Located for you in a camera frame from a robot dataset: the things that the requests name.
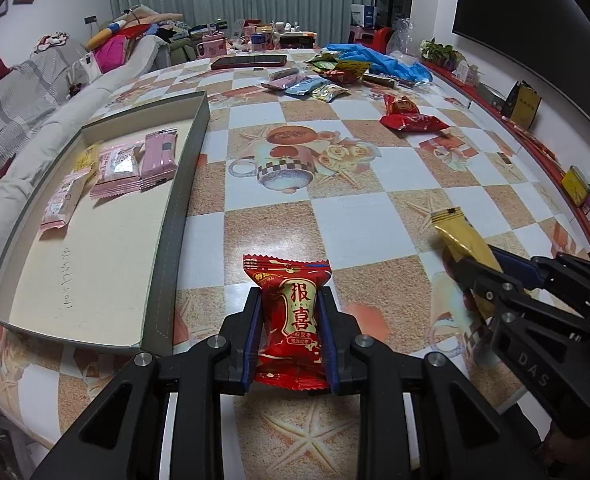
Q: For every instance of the white red plush toy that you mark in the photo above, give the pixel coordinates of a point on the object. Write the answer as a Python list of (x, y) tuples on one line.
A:
[(51, 42)]

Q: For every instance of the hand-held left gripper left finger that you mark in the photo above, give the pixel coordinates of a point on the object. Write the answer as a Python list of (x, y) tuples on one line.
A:
[(252, 340)]

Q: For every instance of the white small cartons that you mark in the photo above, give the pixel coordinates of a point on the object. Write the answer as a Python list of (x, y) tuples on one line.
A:
[(466, 72)]

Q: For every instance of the yellow clear snack packet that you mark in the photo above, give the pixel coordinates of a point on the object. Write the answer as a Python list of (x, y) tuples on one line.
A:
[(87, 160)]

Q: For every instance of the black phone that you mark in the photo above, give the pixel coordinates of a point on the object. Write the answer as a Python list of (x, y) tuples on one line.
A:
[(247, 61)]

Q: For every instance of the round tin can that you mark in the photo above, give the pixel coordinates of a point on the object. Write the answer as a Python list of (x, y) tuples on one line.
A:
[(259, 41)]

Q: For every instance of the grey shallow cardboard box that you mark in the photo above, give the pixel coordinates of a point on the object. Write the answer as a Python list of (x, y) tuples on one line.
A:
[(100, 260)]

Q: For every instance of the yellow small box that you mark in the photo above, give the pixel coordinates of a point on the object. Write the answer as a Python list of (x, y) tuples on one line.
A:
[(575, 185)]

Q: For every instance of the gold slim snack packet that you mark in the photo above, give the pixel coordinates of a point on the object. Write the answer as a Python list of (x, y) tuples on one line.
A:
[(462, 240)]

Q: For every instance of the pink mug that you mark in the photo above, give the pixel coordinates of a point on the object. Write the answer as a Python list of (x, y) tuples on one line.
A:
[(211, 46)]

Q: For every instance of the clear plastic bag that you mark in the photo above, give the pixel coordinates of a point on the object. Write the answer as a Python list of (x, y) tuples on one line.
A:
[(405, 37)]

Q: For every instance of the black television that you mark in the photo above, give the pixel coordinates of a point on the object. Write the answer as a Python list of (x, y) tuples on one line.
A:
[(535, 20)]

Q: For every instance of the pile of colourful clothes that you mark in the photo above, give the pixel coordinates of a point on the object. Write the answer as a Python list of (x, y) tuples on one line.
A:
[(120, 40)]

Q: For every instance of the blue white carton box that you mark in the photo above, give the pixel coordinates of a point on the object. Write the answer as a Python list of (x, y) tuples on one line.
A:
[(364, 15)]

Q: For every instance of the red plastic stool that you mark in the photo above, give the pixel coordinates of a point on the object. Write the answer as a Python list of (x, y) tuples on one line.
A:
[(372, 39)]

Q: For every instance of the pink slim snack packet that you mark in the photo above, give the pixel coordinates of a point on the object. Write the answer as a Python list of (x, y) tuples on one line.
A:
[(159, 157)]

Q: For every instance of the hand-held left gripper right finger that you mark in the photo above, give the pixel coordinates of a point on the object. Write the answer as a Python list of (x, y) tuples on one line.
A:
[(325, 340)]

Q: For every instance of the blue plastic bag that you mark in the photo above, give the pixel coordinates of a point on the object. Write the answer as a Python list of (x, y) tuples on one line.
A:
[(390, 65)]

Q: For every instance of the black yellow paper bag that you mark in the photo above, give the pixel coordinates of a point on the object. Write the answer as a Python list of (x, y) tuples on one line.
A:
[(522, 105)]

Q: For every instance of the red long cabinet ledge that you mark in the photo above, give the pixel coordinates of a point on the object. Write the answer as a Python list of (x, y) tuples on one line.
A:
[(535, 142)]

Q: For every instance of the pink printed snack packet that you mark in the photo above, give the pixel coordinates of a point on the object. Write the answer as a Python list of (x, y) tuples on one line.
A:
[(64, 200), (117, 167)]

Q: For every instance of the dark rectangular box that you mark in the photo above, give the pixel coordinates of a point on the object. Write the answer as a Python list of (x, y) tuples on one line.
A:
[(297, 41)]

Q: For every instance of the grey covered sofa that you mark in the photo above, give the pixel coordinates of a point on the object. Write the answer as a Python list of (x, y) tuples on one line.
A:
[(25, 110)]

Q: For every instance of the yellow red snack packet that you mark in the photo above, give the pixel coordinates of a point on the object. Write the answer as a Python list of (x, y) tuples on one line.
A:
[(347, 71)]

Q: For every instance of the small leafy potted plant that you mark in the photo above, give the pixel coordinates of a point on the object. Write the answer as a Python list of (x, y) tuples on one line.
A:
[(437, 51)]

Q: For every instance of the pale pink snack packet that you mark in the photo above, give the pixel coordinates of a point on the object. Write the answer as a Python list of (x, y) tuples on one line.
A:
[(280, 82)]

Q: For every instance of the dark long snack packet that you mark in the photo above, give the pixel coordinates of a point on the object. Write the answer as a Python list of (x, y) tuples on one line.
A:
[(380, 80)]

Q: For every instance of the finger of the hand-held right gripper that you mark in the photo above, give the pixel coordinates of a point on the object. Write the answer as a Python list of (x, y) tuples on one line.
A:
[(480, 287), (517, 267)]

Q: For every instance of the shiny silver snack packet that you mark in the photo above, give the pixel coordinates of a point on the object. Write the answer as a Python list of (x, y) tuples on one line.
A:
[(330, 92)]

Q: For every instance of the light blue snack packet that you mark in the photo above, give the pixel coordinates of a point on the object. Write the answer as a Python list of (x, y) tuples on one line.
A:
[(301, 87)]

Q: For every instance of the green roll snack packet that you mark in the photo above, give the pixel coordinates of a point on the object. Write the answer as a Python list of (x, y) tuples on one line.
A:
[(285, 73)]

